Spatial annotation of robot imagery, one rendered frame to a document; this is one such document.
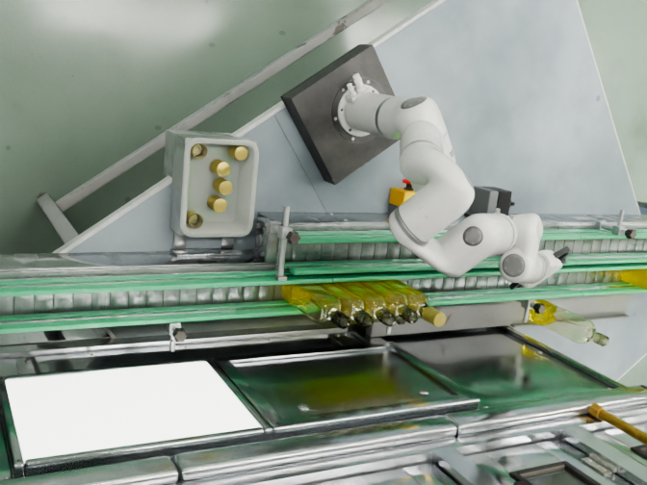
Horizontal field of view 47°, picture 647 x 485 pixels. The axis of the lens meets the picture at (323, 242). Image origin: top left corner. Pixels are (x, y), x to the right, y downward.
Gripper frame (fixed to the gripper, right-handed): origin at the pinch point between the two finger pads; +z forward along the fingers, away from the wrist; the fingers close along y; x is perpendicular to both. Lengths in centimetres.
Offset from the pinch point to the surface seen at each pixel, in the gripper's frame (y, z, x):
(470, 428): -21, -47, -25
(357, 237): -25.7, -32.8, 25.8
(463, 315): -27.6, 10.2, 3.9
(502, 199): -1.7, 15.7, 25.2
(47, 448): -62, -106, 4
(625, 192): 23, 69, 17
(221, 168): -37, -54, 52
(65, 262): -67, -79, 45
